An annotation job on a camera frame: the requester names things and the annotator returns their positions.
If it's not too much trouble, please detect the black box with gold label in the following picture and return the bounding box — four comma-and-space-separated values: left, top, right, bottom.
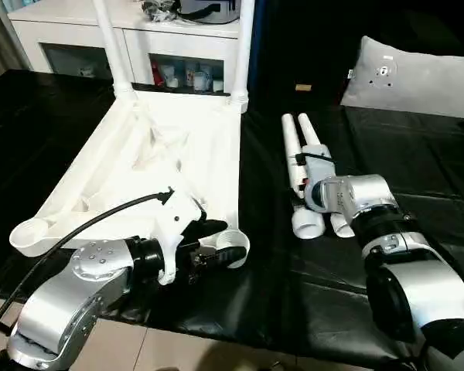
251, 0, 368, 109

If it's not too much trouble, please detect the grey cushion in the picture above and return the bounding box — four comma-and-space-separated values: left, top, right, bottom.
339, 36, 464, 119

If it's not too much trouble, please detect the brown curtain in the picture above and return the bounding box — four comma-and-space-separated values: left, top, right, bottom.
0, 0, 32, 84

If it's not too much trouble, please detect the white cabinet with glass doors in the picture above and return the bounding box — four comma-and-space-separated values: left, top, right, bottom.
7, 0, 244, 96

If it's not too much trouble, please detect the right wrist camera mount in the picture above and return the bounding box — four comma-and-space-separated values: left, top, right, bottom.
299, 145, 336, 182

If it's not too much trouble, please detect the white plastic table top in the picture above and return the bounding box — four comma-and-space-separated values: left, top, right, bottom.
9, 90, 252, 270

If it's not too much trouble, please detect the grey round container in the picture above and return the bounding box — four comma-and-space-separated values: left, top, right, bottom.
177, 0, 241, 19

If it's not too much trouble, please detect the white plastic table leg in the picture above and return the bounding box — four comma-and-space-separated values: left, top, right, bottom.
231, 0, 255, 113
281, 114, 326, 240
94, 0, 135, 100
297, 112, 357, 237

